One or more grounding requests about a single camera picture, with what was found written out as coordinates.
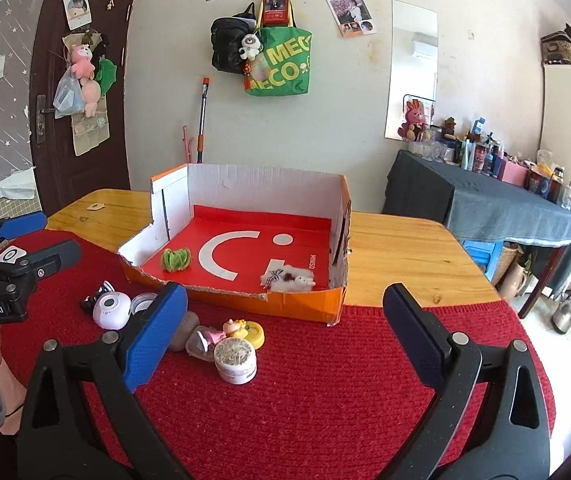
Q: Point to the red knitted mat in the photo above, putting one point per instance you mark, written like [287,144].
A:
[315,385]

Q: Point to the black backpack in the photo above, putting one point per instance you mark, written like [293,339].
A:
[225,45]

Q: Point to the orange cardboard box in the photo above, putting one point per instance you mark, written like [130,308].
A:
[315,240]

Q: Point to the black figurine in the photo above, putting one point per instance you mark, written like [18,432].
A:
[88,304]

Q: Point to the red tassel charm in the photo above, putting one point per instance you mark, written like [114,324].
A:
[249,77]

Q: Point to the picture card on door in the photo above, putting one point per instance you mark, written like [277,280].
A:
[77,9]

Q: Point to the patterned suitcase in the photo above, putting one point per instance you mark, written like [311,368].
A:
[563,50]

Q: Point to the yellow round container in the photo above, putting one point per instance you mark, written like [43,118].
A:
[256,337]

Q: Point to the green plush leaf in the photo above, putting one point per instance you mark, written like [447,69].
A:
[106,75]

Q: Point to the wall mirror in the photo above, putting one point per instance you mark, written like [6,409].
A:
[413,70]

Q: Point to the white cream jar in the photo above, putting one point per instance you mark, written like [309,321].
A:
[235,367]

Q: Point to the blonde pink figurine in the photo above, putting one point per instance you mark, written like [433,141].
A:
[235,329]

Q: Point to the person's left forearm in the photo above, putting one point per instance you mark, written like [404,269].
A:
[13,400]

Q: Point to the round clear plastic lid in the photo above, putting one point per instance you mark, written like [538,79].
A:
[140,304]

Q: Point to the green tote bag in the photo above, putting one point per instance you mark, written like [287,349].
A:
[285,65]

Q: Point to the beige hanging door organizer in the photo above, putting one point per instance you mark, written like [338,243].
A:
[90,135]

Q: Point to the pink white round device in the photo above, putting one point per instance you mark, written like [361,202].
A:
[110,310]

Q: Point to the mop pole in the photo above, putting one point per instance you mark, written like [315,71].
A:
[202,120]

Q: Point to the metal kettle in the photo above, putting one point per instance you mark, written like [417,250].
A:
[565,315]

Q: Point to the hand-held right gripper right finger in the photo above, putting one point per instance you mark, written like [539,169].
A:
[415,337]

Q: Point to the beige vase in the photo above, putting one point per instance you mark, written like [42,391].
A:
[513,282]

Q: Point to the white tag on wood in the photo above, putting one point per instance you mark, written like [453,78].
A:
[95,206]

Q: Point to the white button device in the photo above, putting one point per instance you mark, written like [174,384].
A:
[10,254]

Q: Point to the pink plush toy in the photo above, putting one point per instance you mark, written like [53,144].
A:
[81,62]

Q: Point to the group of bottles and jars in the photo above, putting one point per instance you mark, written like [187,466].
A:
[475,155]

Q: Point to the pink plush rabbit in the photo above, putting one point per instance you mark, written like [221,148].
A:
[413,120]

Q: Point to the clear plastic bag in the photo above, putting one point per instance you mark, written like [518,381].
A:
[68,97]

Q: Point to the dark brown door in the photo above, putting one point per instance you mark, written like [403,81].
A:
[50,160]

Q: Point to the side table with dark cloth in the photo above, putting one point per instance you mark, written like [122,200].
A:
[465,200]

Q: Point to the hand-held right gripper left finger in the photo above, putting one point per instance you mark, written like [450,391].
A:
[153,340]

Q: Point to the blue plastic stool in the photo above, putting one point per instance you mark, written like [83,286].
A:
[480,257]

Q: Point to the grey earbuds case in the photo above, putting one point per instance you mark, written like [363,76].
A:
[185,332]

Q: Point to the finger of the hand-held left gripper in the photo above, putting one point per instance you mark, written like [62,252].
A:
[20,225]
[60,255]

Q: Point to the pink box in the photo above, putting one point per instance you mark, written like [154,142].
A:
[514,175]

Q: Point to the white fluffy plush toy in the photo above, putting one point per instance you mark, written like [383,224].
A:
[295,282]

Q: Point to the photo wall poster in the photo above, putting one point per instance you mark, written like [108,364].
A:
[350,15]

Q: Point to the small clear plastic box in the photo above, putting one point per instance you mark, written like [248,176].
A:
[198,342]

